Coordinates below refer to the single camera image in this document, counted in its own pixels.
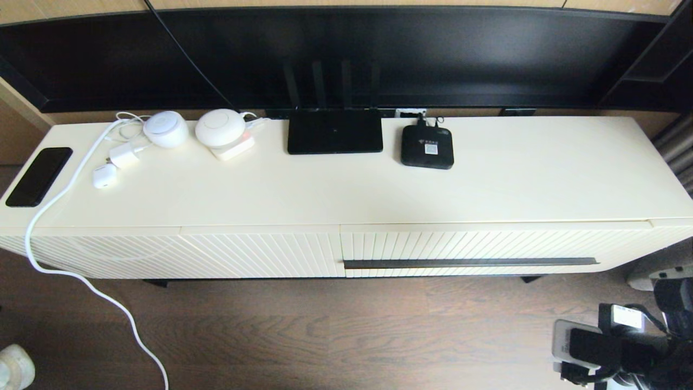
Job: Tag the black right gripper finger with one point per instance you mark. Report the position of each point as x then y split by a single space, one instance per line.
625 317
587 349

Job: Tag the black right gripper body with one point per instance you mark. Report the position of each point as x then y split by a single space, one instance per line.
649 363

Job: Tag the cream TV cabinet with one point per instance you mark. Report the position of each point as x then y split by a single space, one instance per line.
325 189

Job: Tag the grey curtain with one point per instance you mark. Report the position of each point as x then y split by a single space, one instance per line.
677 151

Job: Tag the black square set-top box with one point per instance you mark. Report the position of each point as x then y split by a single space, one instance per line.
417 157

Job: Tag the black flat television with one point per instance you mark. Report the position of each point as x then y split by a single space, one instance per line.
460 49

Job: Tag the black router with antennas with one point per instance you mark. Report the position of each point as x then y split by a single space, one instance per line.
334 133

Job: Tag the cream square socket block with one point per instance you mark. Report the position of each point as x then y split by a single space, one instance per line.
239 151

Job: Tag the white round puck device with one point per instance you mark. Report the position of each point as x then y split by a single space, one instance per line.
219 127

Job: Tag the small white dome speaker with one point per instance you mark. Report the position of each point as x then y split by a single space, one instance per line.
165 132

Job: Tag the white charger adapter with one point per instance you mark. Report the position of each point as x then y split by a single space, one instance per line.
124 156

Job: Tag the white earbuds case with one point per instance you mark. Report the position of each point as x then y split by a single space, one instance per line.
104 176

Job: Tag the black smartphone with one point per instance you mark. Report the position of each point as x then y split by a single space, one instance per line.
38 177

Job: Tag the black wall shelf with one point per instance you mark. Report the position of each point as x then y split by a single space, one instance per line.
666 81

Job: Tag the white wall socket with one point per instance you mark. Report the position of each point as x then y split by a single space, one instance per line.
406 113

